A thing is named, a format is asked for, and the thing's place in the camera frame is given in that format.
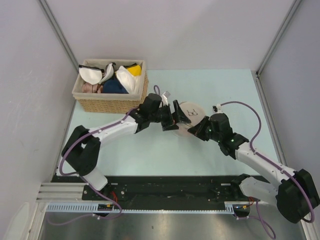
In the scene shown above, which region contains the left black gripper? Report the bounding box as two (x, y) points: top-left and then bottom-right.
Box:
(148, 100), (190, 131)

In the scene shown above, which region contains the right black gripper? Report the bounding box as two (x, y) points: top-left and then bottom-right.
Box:
(188, 116), (222, 143)

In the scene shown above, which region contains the white mesh laundry bag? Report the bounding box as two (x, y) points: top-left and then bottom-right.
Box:
(173, 101), (206, 137)

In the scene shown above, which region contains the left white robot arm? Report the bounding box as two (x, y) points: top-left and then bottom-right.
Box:
(59, 93), (191, 200)

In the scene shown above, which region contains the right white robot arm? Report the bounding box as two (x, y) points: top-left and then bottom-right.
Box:
(188, 113), (320, 224)

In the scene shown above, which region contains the yellow bra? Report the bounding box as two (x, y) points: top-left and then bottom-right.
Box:
(126, 64), (142, 77)

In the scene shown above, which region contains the navy blue bra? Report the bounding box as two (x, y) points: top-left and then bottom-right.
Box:
(102, 78), (128, 94)

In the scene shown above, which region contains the white bra black trim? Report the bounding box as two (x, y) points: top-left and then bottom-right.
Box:
(78, 64), (105, 85)

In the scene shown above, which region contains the pink beige bra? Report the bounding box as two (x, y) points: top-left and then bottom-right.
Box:
(82, 82), (103, 94)

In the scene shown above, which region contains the wicker basket with liner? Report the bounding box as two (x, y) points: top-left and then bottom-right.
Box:
(72, 58), (149, 114)

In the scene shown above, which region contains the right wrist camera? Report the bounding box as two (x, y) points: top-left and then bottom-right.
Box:
(212, 104), (223, 114)

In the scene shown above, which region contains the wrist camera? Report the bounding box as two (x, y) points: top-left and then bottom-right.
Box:
(212, 104), (223, 114)
(160, 91), (171, 107)

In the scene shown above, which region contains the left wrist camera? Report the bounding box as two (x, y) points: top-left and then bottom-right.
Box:
(160, 91), (171, 107)

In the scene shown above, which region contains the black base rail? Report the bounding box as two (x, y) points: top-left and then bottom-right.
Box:
(50, 174), (273, 211)

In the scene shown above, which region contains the white slotted cable duct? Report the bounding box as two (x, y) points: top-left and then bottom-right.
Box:
(46, 202), (242, 215)

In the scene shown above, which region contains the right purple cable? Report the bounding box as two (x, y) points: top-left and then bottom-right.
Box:
(219, 100), (315, 238)

